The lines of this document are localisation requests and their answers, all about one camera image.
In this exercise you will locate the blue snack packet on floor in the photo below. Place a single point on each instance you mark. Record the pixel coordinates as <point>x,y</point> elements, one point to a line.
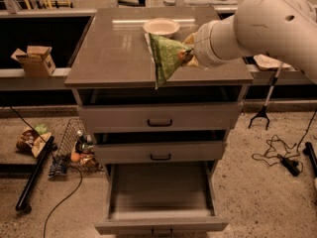
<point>58,167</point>

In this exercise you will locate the top grey drawer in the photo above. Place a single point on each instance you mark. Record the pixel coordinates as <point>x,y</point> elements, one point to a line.
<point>150,118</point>

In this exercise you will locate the grey drawer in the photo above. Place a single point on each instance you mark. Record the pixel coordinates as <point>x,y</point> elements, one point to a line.
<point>160,152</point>
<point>160,198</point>
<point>150,118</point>

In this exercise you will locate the white takeout clamshell container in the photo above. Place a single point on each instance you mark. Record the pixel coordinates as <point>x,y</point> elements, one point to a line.
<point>267,63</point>

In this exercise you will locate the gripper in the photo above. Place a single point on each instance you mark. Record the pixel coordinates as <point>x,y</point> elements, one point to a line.
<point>202,49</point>

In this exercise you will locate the white paper bowl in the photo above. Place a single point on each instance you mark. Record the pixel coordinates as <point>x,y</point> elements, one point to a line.
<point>161,26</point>

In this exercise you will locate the open cardboard box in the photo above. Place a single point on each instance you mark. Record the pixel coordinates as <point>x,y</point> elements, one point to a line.
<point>36,61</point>

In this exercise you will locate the grey drawer cabinet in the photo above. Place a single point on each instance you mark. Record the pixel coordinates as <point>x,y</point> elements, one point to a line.
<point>113,67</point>

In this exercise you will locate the reacher grabber tool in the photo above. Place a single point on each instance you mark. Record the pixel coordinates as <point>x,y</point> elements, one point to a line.
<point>262,112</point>

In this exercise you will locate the middle grey drawer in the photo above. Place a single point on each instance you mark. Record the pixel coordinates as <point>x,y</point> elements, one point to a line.
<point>160,152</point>

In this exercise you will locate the bottom grey drawer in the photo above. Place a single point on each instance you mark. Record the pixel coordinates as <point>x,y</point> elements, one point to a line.
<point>160,198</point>

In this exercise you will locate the black pole right floor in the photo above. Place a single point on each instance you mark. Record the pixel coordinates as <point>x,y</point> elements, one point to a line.
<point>309,151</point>

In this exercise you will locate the brown snack bag on floor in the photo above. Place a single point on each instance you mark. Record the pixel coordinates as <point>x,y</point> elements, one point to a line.
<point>33,140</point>

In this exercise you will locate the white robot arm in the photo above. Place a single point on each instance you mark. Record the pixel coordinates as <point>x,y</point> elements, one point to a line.
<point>284,30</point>

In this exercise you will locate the black pole on floor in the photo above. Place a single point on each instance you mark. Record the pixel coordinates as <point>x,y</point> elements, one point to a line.
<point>23,204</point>

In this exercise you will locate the black power adapter with cable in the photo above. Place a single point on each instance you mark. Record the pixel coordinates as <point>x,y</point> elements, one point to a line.
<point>278,152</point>

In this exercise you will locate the wire basket with groceries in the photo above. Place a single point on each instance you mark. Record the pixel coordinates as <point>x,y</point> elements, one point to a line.
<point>76,149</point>

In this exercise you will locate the green jalapeno chip bag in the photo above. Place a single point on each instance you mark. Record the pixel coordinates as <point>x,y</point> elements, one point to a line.
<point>164,55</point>

